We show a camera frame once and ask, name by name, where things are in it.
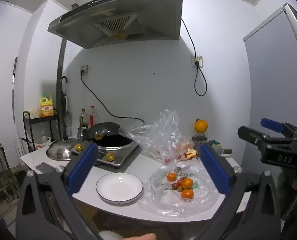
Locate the printed clear plastic bag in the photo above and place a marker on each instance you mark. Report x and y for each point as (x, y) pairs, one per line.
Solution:
(163, 202)

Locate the folded umbrella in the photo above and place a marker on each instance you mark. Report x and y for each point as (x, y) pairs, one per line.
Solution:
(64, 105)

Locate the steel induction cooker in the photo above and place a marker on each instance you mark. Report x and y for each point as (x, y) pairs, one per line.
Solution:
(123, 155)

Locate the oil bottle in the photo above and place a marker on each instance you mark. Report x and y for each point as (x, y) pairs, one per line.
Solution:
(83, 118)

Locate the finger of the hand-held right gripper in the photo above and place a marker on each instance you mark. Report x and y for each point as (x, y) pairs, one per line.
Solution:
(272, 124)
(251, 133)

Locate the green sponge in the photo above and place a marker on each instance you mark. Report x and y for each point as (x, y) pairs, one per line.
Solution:
(214, 143)

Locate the white wall socket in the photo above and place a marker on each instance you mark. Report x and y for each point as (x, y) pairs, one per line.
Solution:
(197, 62)
(84, 70)

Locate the steel range hood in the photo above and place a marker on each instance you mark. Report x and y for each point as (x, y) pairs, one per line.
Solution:
(128, 5)

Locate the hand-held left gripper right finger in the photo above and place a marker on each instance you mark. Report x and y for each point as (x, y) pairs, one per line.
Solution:
(214, 165)

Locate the red label bottle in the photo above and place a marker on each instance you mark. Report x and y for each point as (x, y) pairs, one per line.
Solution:
(93, 117)

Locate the yellow detergent bottle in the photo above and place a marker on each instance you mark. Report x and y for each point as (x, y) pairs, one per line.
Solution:
(47, 106)

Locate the white plastic tub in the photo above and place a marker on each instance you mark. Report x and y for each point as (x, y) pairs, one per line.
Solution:
(43, 140)

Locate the thin grey wall pipe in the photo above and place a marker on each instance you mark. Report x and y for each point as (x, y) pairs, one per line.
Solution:
(14, 90)

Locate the orange mandarin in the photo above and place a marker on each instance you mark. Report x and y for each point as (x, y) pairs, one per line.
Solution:
(187, 183)
(171, 176)
(187, 194)

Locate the steel pot lid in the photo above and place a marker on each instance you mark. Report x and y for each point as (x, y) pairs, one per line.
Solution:
(59, 151)

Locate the steel sink with faucet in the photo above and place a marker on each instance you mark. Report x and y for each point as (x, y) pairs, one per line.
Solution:
(1, 160)

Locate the small steel cup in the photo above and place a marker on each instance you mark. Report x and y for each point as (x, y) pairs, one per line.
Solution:
(81, 133)

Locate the large orange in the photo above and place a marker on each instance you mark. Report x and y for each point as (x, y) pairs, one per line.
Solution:
(201, 126)

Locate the black metal rack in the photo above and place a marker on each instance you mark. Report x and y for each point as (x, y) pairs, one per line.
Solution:
(38, 120)

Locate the orange peel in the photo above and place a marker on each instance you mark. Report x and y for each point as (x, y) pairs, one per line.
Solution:
(191, 153)

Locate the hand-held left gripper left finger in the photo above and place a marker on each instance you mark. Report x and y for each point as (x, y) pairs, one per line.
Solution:
(84, 167)

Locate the brown longan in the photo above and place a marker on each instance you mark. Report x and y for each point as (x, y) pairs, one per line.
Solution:
(180, 189)

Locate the white plate with dark rim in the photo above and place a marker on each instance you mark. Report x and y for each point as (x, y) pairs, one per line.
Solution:
(119, 186)

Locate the dark vertical pipe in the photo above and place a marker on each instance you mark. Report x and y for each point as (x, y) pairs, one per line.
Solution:
(60, 80)

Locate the grey smartphone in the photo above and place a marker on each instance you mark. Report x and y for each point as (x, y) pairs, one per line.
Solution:
(44, 167)

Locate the large clear plastic bag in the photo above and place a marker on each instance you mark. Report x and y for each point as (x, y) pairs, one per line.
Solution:
(158, 135)

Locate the small dark container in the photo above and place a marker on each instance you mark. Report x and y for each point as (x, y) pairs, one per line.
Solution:
(199, 137)

